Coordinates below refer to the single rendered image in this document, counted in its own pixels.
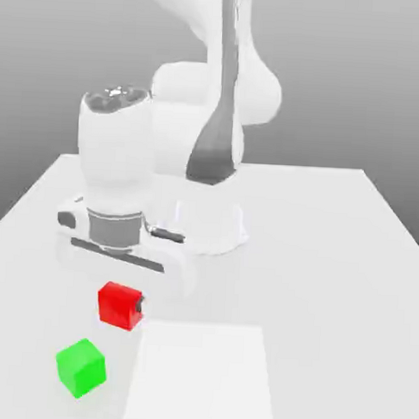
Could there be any small green cube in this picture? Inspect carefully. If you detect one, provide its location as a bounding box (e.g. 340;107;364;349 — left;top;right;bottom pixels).
53;336;109;401

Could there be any small red cube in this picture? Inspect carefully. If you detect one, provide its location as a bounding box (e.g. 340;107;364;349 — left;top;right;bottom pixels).
95;280;147;333

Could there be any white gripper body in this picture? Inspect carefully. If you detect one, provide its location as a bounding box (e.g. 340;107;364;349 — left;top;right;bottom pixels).
52;234;199;301

